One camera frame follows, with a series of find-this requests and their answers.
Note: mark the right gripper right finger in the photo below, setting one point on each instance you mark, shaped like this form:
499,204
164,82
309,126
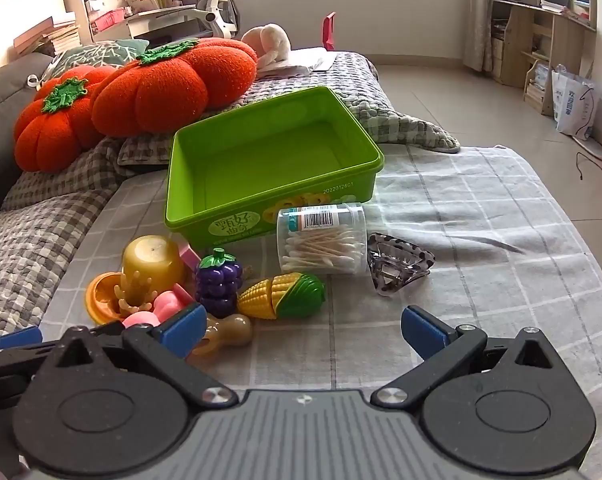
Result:
447,353

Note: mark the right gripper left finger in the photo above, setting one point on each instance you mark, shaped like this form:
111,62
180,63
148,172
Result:
161,352

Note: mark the pink toy pig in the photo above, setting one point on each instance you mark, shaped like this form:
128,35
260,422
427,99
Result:
166,305

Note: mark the brown reindeer figurine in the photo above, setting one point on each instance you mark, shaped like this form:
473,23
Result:
233,331

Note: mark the orange toy ring plate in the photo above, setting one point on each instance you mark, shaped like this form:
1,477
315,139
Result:
100,301

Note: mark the yellow toy cup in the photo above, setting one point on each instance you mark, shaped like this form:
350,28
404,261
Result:
151,265

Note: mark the purple toy grapes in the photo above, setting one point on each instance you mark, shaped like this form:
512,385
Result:
218,279

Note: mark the grey spotted hair claw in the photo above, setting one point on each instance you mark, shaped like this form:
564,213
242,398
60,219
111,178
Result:
394,263

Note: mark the yellow green toy corn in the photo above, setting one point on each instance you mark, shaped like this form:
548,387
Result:
291,295

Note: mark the clear cotton swab jar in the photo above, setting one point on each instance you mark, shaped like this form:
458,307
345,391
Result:
322,239

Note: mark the pink toy block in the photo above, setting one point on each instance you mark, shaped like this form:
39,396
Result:
186,265

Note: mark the light grey grid sheet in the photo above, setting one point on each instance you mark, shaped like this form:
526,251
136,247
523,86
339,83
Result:
506,257

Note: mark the green plastic box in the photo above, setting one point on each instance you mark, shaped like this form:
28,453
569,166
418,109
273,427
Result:
230,174

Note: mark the small orange pumpkin pillow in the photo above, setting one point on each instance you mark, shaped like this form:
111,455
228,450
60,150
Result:
56,127

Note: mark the large orange pumpkin pillow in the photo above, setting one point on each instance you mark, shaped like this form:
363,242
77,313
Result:
169,87

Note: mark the white paper shopping bag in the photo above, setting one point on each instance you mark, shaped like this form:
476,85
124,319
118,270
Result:
575,102

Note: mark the green leaf pattern pillow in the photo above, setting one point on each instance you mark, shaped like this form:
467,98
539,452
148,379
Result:
110,52

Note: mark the grey sofa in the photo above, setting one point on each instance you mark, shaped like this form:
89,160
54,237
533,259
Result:
15,95

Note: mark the pink plush bunny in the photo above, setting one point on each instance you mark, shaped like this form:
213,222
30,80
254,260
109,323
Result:
273,48

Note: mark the stack of books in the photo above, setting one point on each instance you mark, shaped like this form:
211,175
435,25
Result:
52,35

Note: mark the red small chair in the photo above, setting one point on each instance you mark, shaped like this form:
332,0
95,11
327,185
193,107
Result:
327,32

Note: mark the wooden shelf unit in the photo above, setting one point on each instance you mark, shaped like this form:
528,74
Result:
531,38

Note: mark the grey curtain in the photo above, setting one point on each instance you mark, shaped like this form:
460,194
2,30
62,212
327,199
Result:
478,43

